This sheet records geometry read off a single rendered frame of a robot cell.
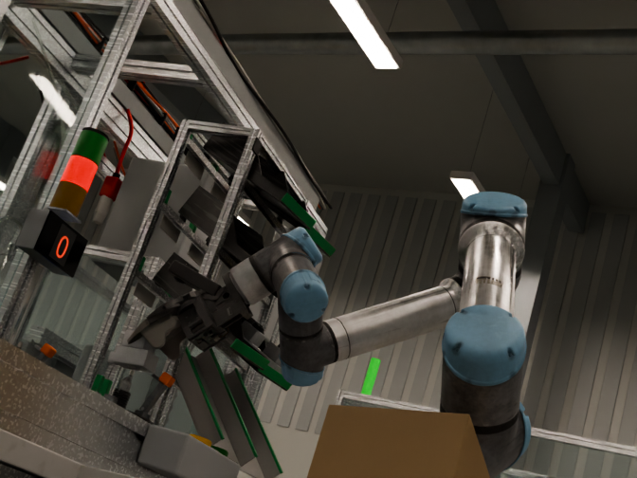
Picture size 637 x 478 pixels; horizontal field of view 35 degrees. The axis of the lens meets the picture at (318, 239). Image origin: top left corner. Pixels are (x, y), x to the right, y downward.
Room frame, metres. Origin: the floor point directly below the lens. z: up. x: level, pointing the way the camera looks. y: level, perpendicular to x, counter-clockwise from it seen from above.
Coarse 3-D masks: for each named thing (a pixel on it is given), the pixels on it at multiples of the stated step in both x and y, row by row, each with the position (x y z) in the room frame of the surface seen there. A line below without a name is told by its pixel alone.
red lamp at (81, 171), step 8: (72, 160) 1.62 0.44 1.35; (80, 160) 1.62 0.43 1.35; (88, 160) 1.62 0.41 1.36; (72, 168) 1.62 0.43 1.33; (80, 168) 1.62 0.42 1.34; (88, 168) 1.62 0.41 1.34; (96, 168) 1.64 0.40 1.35; (64, 176) 1.62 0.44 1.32; (72, 176) 1.62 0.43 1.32; (80, 176) 1.62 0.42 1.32; (88, 176) 1.63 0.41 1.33; (80, 184) 1.62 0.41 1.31; (88, 184) 1.63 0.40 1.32
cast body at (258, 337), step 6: (246, 324) 2.15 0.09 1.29; (252, 324) 2.15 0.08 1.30; (258, 324) 2.14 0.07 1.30; (246, 330) 2.14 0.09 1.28; (252, 330) 2.14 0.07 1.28; (258, 330) 2.14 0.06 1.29; (246, 336) 2.14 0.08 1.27; (252, 336) 2.13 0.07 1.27; (258, 336) 2.14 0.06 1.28; (264, 336) 2.16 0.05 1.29; (252, 342) 2.15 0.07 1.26; (258, 342) 2.16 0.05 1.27; (258, 348) 2.16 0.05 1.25
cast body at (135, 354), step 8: (128, 336) 1.75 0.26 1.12; (128, 344) 1.75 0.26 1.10; (136, 344) 1.74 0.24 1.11; (144, 344) 1.74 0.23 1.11; (112, 352) 1.78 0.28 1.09; (120, 352) 1.75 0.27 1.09; (128, 352) 1.75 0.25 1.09; (136, 352) 1.74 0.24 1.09; (144, 352) 1.73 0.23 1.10; (152, 352) 1.77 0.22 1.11; (112, 360) 1.78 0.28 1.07; (120, 360) 1.75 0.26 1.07; (128, 360) 1.74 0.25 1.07; (136, 360) 1.74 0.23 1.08; (144, 360) 1.73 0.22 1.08; (152, 360) 1.75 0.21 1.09; (128, 368) 1.78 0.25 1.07; (136, 368) 1.77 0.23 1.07; (144, 368) 1.75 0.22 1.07; (152, 368) 1.76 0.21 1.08
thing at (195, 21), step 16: (176, 0) 2.35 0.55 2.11; (192, 16) 2.43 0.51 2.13; (208, 32) 2.52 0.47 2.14; (208, 48) 2.54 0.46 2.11; (224, 64) 2.64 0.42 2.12; (240, 80) 2.74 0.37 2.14; (128, 96) 3.10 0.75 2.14; (240, 96) 2.77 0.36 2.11; (144, 112) 3.21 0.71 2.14; (256, 112) 2.88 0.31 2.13; (144, 128) 3.24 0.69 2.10; (160, 128) 3.32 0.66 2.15; (272, 128) 3.01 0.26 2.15; (160, 144) 3.35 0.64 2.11; (272, 144) 3.04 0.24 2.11; (288, 160) 3.17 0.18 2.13; (304, 176) 3.32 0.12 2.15; (304, 192) 3.35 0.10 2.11
